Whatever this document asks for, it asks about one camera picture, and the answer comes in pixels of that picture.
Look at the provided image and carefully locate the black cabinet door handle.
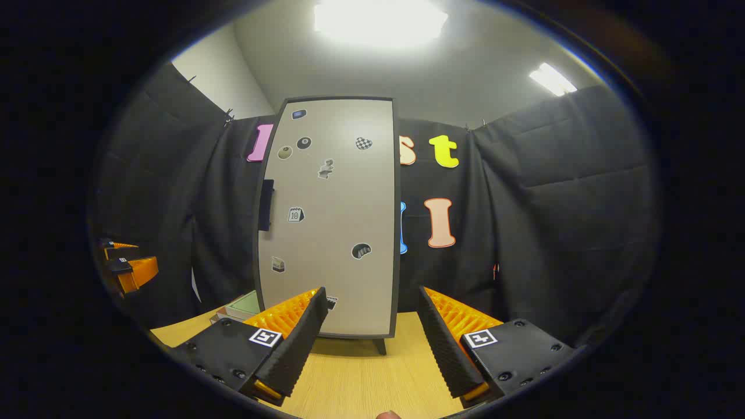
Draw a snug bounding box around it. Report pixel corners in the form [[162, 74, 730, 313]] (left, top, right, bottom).
[[259, 179, 275, 232]]

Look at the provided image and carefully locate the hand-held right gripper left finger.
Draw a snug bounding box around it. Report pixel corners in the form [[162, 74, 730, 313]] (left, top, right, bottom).
[[169, 286, 329, 407]]

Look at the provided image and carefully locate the square ceiling light panel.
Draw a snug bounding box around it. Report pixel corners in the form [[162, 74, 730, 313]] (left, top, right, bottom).
[[313, 0, 450, 48]]

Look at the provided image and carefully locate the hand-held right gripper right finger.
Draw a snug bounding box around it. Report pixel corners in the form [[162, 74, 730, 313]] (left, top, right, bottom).
[[417, 286, 588, 408]]

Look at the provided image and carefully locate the black backdrop cloth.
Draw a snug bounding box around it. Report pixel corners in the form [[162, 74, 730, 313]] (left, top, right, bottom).
[[93, 61, 661, 350]]

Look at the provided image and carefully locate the long ceiling light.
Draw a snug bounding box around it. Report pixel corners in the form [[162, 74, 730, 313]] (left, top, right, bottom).
[[528, 62, 578, 97]]

